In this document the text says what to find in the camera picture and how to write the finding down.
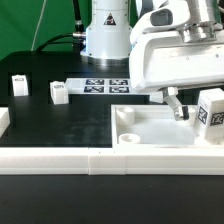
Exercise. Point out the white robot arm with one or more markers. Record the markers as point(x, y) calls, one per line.
point(108, 35)

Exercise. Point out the white square tabletop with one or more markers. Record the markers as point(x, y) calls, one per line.
point(155, 126)

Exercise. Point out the white U-shaped obstacle fence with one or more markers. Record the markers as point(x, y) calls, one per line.
point(123, 160)

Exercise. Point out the white marker base plate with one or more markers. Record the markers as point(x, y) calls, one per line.
point(99, 86)

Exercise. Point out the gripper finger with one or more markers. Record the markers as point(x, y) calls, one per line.
point(170, 98)

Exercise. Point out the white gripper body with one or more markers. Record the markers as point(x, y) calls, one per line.
point(170, 49)

